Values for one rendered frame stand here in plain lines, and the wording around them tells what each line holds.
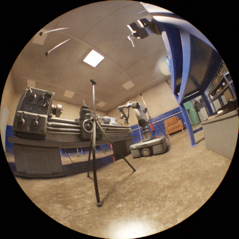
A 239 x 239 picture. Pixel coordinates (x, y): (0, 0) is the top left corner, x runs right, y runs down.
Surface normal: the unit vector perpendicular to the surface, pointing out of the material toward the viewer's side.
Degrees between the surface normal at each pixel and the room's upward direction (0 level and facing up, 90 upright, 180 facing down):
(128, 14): 180
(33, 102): 90
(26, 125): 90
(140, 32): 180
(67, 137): 90
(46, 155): 90
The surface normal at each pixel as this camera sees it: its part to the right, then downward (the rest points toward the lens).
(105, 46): 0.21, 0.93
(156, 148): -0.66, -0.10
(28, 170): 0.77, -0.35
